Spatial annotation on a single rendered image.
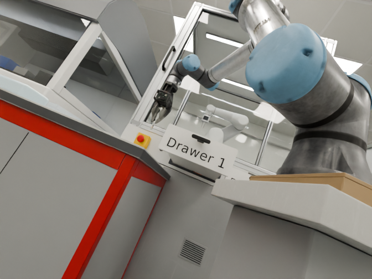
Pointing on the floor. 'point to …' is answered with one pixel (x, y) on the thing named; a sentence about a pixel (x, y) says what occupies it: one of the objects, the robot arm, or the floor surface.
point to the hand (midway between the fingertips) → (155, 121)
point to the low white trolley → (70, 195)
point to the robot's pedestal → (293, 232)
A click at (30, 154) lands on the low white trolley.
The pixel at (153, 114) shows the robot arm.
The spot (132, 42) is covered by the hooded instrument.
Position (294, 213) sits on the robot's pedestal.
